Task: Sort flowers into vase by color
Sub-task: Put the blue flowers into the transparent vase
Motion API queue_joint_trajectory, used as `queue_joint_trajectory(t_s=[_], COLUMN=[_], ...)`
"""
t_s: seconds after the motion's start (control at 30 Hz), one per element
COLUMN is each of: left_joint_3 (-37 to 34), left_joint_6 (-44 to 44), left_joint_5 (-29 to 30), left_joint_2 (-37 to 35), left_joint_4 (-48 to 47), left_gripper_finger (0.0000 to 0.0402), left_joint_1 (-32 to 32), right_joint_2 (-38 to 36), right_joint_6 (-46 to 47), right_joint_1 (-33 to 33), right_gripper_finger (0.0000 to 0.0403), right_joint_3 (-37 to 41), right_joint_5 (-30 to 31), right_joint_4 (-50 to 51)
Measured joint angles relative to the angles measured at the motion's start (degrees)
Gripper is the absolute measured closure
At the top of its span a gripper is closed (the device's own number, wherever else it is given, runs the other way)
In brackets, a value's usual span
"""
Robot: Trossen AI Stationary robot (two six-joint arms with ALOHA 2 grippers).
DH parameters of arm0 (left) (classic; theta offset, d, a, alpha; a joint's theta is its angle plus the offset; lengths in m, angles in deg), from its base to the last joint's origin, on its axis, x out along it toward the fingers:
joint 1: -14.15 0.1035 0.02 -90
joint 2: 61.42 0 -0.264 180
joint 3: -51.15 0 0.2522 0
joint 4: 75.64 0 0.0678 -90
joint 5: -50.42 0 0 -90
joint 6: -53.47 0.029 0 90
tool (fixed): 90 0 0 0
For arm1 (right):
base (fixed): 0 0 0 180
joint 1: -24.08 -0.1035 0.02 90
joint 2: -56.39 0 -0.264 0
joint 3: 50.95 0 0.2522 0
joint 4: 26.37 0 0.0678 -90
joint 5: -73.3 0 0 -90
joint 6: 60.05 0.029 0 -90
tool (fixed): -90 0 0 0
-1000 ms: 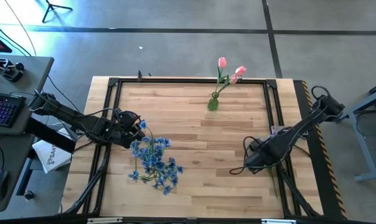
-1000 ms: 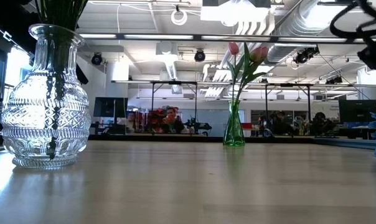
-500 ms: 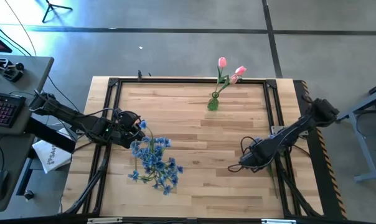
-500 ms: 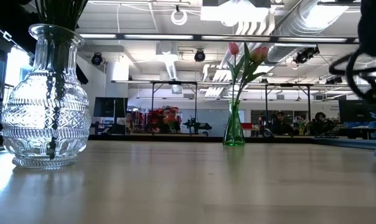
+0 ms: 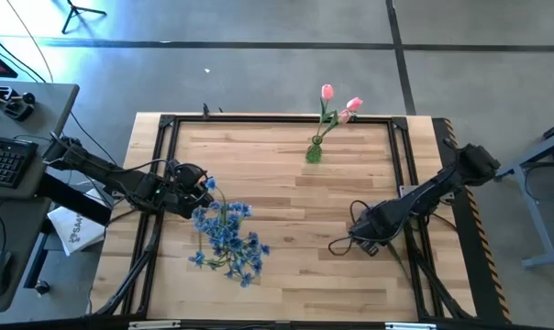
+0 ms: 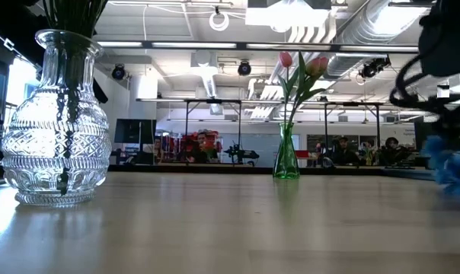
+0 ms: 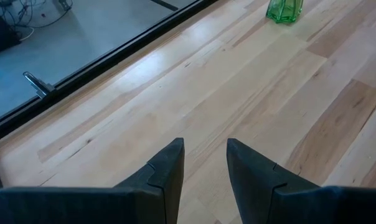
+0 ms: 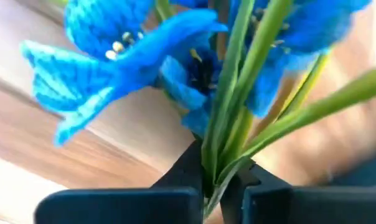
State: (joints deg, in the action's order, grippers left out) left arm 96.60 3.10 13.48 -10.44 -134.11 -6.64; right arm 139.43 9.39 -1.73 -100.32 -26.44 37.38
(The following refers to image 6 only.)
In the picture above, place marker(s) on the clear cut-glass vase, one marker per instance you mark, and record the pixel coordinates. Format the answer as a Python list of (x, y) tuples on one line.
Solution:
[(32, 144)]

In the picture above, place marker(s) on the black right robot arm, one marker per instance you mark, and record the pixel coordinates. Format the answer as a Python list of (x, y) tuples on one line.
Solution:
[(451, 38)]

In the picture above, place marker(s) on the black background robot arm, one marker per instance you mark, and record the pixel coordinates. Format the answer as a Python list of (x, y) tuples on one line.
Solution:
[(241, 154)]

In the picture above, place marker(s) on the small green glass vase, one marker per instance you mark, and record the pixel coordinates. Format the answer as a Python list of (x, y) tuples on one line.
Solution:
[(286, 160)]

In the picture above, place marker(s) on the person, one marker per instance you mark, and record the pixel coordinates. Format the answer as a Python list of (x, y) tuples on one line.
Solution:
[(391, 150), (205, 146), (342, 152)]

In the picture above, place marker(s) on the ceiling light strip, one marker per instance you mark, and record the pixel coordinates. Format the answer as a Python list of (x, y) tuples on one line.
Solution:
[(193, 45), (119, 44)]

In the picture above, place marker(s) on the red storage rack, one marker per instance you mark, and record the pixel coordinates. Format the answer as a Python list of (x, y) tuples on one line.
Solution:
[(176, 144)]

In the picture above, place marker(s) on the black computer monitor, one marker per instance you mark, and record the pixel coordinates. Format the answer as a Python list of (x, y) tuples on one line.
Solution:
[(135, 131)]

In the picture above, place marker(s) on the black ceiling camera rig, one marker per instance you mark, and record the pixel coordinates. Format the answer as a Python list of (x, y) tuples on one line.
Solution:
[(374, 67)]

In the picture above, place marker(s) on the black frame workstation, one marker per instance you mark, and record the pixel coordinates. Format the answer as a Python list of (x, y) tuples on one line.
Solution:
[(352, 103), (213, 101)]

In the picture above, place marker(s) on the silver ventilation duct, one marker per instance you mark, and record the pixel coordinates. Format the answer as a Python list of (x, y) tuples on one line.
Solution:
[(367, 34)]

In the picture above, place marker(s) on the black hanging ceiling camera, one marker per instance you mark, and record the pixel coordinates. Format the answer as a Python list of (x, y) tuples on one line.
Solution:
[(244, 68), (118, 72)]

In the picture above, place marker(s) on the white hanging air duct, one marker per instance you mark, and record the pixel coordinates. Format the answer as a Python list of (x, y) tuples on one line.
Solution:
[(205, 72)]

